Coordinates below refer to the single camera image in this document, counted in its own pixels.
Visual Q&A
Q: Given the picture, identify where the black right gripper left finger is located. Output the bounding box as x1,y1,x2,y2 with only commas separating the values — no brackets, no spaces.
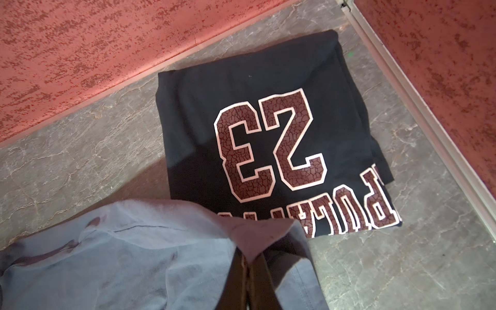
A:
215,249,248,310

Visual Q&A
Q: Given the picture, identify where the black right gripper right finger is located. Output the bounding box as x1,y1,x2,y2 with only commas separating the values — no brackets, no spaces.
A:
247,254,282,310

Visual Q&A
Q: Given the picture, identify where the grey-blue tank top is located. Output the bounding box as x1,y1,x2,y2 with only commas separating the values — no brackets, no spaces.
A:
1,200,328,309

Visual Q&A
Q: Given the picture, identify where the navy tank top red trim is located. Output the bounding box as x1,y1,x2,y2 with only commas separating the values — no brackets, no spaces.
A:
156,30,402,238

